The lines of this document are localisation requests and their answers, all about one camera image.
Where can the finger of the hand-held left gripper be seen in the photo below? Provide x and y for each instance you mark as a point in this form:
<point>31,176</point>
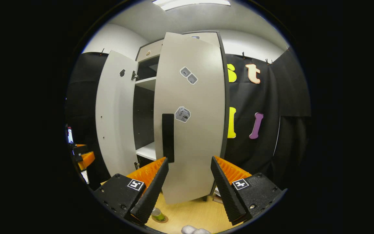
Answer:
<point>87,160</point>
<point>80,148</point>

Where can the grey cabinet drawer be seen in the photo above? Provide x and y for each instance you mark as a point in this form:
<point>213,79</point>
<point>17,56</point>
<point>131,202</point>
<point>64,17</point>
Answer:
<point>153,50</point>

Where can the green label plastic bottle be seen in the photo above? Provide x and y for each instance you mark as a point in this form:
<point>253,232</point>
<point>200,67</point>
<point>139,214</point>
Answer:
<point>157,214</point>

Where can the lit screen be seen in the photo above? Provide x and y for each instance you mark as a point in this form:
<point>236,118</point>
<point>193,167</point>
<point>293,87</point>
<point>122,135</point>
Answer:
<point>70,135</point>

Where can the grey cabinet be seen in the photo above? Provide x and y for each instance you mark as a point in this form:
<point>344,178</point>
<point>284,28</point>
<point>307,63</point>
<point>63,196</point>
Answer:
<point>144,113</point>

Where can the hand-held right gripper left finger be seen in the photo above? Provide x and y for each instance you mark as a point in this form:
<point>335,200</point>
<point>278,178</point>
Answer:
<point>153,191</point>

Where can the grey cabinet door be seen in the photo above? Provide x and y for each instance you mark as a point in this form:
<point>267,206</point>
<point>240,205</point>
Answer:
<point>115,113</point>
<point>200,146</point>

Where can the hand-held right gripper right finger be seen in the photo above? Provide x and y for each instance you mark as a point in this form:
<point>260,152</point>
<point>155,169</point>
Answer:
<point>226,191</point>

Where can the black backdrop cloth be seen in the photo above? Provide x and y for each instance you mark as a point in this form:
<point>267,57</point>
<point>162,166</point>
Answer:
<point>281,97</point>

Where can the round brown coaster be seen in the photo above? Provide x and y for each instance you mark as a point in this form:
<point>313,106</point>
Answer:
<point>165,220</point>

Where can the large ceiling light panel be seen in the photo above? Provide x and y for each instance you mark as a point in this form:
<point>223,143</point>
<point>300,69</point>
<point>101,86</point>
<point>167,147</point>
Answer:
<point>190,3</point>

